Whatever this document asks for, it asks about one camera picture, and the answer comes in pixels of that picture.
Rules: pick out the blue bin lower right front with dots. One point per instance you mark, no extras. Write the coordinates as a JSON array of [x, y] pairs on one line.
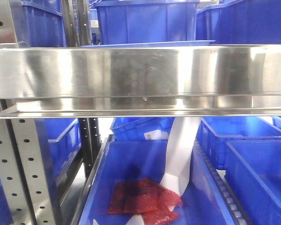
[[253, 171]]

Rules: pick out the blue bin upper right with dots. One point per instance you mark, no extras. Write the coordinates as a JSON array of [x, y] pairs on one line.
[[240, 22]]

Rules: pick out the roller conveyor rail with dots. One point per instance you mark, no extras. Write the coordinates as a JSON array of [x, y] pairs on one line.
[[222, 185]]

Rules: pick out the blue bin upper centre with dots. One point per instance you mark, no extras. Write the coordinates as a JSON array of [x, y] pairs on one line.
[[146, 21]]

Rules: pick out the white paper strip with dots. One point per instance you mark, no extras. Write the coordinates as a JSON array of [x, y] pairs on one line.
[[165, 162]]

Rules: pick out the perforated steel shelf post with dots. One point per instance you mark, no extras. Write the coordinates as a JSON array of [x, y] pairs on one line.
[[26, 169]]

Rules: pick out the blue bin upper left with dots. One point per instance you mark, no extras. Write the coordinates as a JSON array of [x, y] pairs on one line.
[[44, 21]]

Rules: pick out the blue bin lower right back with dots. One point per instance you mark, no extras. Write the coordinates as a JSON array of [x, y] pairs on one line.
[[214, 132]]

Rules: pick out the stainless steel shelf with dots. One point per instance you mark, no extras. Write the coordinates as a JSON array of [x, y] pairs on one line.
[[214, 80]]

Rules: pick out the black perforated post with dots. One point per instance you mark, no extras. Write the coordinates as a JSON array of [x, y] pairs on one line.
[[90, 142]]

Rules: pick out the blue bin lower left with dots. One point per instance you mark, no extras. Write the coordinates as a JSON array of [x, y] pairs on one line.
[[58, 140]]

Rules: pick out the blue plastic tray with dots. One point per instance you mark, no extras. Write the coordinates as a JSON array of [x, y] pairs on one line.
[[155, 44]]

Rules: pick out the blue bin lower centre back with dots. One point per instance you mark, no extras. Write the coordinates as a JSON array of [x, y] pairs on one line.
[[141, 128]]

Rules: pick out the blue bin with red bags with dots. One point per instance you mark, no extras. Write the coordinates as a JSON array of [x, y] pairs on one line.
[[189, 212]]

